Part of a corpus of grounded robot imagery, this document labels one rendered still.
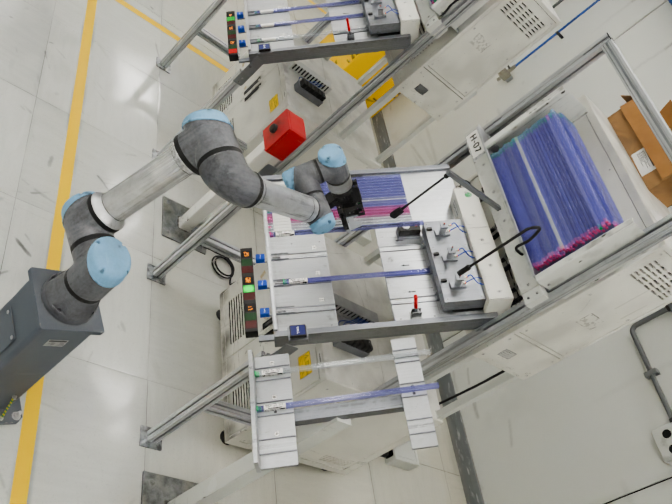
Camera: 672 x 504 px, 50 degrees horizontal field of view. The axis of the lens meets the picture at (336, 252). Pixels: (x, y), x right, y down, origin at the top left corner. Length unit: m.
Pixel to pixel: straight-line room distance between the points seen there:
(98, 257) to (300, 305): 0.71
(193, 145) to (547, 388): 2.61
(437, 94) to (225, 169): 1.96
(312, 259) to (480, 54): 1.46
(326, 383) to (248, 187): 0.97
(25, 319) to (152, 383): 0.87
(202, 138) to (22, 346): 0.75
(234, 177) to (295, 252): 0.75
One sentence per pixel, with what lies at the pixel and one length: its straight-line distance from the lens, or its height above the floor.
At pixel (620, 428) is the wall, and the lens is 3.70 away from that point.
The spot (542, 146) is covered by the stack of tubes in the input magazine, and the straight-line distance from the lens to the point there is 2.46.
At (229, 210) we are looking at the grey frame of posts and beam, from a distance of 2.81.
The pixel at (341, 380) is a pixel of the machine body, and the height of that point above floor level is 0.62.
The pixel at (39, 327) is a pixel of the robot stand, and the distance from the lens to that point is 2.00.
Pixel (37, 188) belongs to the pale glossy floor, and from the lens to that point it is 3.07.
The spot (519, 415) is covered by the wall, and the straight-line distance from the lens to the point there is 3.98.
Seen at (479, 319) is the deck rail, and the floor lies 1.15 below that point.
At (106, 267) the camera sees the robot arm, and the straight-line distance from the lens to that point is 1.89.
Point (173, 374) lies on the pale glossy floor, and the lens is 2.93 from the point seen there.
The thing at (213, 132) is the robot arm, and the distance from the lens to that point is 1.79.
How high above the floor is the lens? 2.08
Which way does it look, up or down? 30 degrees down
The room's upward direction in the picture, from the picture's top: 53 degrees clockwise
